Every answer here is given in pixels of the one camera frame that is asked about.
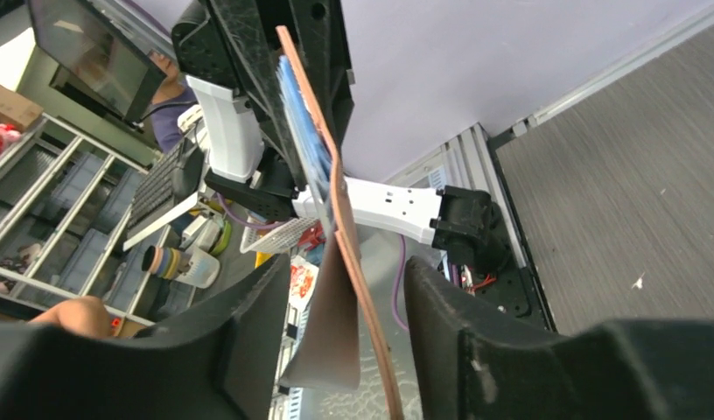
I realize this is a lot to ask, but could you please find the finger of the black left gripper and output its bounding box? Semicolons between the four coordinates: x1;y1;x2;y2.
290;0;354;149
208;0;305;188

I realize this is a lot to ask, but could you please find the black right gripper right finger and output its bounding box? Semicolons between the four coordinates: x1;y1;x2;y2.
404;257;714;419

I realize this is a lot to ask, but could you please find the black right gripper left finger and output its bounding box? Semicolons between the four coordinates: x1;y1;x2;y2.
0;255;290;419

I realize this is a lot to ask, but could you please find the tan leather card holder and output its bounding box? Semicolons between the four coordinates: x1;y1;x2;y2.
276;25;404;419

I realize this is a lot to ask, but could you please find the grey white card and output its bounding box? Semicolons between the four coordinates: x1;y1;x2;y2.
280;235;361;391

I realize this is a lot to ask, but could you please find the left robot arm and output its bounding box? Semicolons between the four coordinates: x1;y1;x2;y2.
171;1;512;275

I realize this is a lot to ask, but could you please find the light blue card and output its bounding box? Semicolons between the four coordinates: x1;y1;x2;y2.
276;55;332;195

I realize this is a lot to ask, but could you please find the cup with colourful tape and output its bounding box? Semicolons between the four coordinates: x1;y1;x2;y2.
141;246;221;289

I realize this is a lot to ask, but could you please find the person in purple shirt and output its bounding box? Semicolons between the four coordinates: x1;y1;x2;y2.
148;50;197;153

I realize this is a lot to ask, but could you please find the red white snack packet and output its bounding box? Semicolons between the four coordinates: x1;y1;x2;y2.
289;255;319;311

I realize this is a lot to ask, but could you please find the white perforated basket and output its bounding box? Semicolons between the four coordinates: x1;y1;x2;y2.
239;218;317;254

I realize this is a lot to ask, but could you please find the black monitor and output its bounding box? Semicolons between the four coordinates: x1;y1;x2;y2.
26;0;166;123

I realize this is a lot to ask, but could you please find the black computer keyboard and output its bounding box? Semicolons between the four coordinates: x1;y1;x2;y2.
127;138;205;237

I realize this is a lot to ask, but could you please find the metal storage shelf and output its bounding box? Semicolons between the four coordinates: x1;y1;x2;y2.
0;115;150;329

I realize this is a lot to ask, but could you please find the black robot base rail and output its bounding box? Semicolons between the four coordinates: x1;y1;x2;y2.
441;127;557;332

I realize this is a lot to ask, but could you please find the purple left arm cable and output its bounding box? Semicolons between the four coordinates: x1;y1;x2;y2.
390;233;410;333

